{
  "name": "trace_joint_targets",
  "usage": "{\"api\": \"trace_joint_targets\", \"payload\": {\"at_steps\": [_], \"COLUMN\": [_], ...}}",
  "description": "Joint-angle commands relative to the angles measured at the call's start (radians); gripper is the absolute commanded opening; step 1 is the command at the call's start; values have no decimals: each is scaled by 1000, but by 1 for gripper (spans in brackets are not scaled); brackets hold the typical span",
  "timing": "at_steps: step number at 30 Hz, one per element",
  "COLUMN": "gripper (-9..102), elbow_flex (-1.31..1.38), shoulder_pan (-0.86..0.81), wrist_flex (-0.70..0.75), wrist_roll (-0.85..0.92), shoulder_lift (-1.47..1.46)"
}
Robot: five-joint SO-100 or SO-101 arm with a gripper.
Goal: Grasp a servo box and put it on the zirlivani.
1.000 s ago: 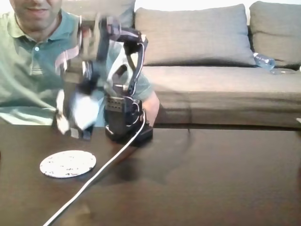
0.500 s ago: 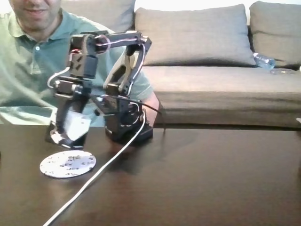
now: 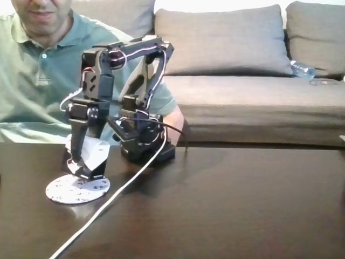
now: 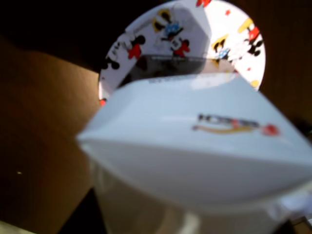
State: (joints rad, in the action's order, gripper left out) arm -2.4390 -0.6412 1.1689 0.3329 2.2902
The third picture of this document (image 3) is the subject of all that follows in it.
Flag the white and black servo box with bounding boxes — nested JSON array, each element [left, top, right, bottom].
[[62, 136, 110, 181]]

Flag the person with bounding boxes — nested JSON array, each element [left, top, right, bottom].
[[0, 0, 185, 144]]

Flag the round white patterned coaster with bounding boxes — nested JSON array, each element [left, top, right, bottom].
[[45, 174, 111, 205]]

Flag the wide grey sofa back cushion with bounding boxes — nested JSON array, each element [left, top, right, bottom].
[[152, 4, 294, 78]]

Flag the grey fabric sofa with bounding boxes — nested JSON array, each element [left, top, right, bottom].
[[72, 0, 345, 149]]

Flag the clear plastic water bottle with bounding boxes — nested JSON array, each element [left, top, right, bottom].
[[289, 59, 316, 79]]

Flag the flat clear plastic object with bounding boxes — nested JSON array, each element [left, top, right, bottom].
[[309, 79, 339, 86]]

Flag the white cable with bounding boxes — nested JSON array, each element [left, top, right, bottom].
[[50, 126, 167, 259]]

